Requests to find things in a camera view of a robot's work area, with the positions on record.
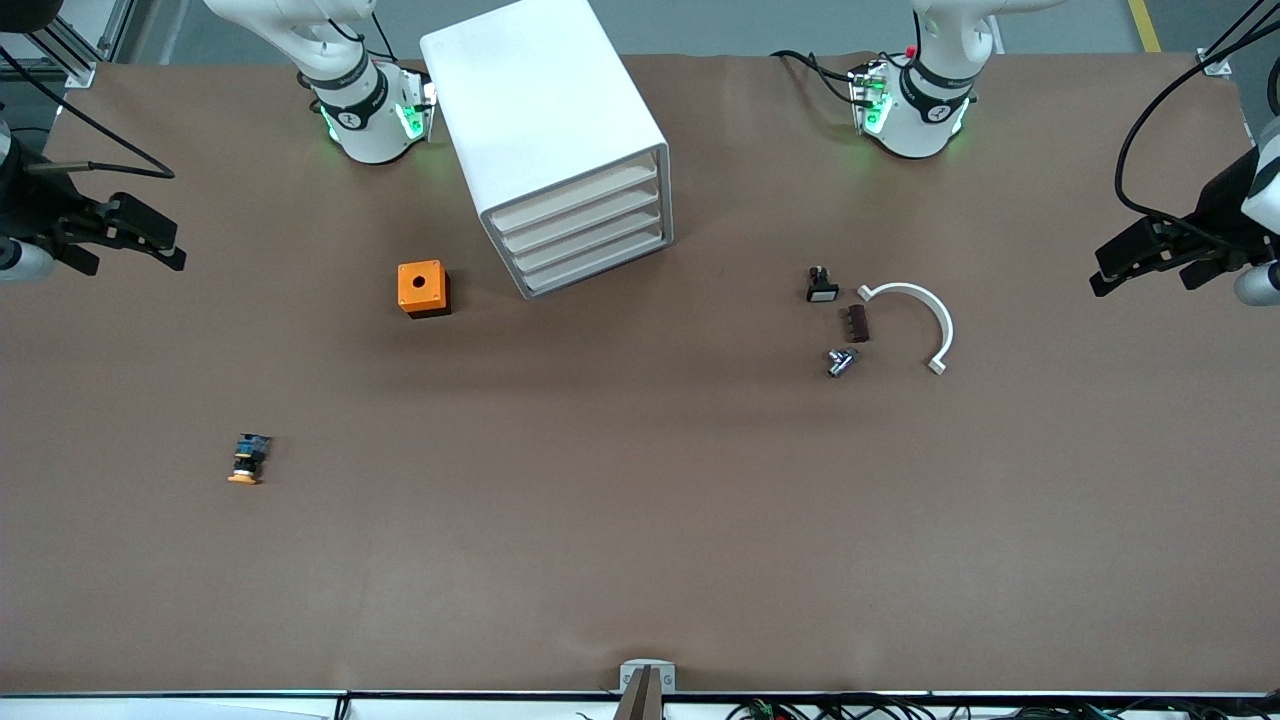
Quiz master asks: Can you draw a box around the orange mushroom push button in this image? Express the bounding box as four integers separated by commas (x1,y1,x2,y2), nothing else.
227,432,274,487

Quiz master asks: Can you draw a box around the white plastic drawer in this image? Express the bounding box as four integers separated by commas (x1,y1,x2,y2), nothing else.
492,158,662,237
517,225,670,296
509,204,666,277
500,182,664,257

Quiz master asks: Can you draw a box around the white drawer cabinet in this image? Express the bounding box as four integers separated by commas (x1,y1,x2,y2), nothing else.
420,0,674,300

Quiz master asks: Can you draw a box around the orange box with hole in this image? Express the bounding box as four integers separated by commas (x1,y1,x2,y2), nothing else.
397,260,452,320

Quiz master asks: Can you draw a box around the black right camera cable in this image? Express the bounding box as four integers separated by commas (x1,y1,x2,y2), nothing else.
0,45,177,181

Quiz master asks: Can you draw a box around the black camera cable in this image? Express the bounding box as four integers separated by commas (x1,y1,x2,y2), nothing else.
1115,0,1280,251
0,45,177,181

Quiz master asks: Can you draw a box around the black left camera cable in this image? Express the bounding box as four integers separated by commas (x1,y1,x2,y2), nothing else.
1115,0,1280,251

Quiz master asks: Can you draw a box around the aluminium frame profile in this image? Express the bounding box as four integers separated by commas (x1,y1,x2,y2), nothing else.
1197,0,1271,79
20,0,101,89

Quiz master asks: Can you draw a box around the white half-ring clamp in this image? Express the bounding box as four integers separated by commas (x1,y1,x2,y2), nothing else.
857,282,955,377

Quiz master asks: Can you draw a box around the black arm base cable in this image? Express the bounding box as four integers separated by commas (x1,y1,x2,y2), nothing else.
770,48,866,109

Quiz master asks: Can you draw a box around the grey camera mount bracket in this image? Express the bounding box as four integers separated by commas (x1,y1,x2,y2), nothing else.
619,660,677,720

